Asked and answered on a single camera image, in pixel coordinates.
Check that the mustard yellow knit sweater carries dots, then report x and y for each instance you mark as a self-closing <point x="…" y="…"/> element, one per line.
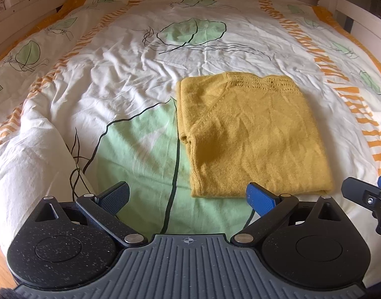
<point x="252" y="134"/>

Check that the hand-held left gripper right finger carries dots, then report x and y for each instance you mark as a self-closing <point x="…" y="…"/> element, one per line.
<point x="260" y="196"/>

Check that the white leaf-print duvet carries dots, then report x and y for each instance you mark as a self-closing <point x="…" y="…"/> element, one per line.
<point x="115" y="84"/>

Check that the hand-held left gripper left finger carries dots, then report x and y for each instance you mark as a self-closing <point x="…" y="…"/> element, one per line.
<point x="115" y="196"/>

